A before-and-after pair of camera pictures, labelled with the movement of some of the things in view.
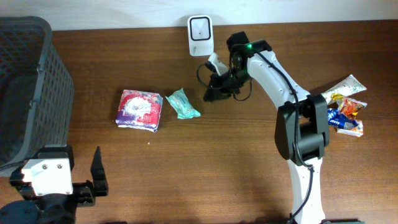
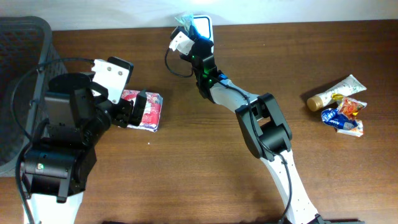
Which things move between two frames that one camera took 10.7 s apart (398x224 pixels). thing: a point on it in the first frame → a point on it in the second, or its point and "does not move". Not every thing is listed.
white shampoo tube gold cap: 348,86 does not move
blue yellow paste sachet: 337,119 does not move
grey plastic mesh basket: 37,93 does not move
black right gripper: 222,84 → 196,42
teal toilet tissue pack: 180,102 → 186,20
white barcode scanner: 200,35 does not move
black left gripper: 84,193 → 123,112
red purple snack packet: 139,110 does not move
